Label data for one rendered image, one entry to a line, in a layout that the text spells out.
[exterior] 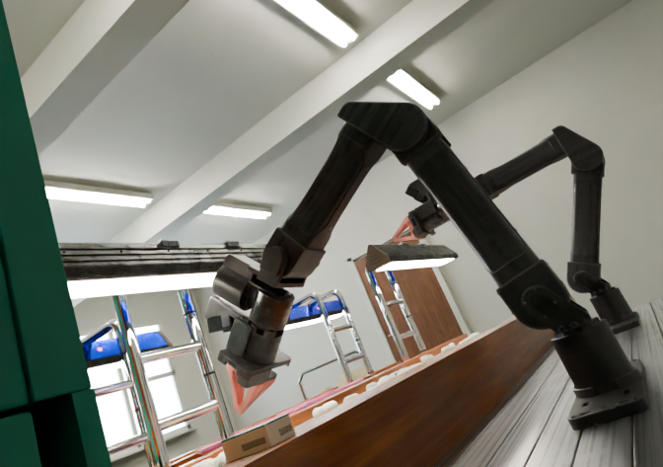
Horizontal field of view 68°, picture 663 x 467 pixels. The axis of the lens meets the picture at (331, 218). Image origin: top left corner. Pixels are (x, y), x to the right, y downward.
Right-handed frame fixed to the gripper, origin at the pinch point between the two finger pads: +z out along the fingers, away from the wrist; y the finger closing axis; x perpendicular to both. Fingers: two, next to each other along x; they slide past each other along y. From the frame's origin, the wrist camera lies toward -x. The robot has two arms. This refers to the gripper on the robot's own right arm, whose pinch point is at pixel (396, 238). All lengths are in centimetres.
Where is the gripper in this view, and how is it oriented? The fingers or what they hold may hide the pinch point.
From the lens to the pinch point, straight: 133.7
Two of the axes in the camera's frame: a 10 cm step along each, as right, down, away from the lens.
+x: 3.8, 8.7, -3.0
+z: -7.6, 4.8, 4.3
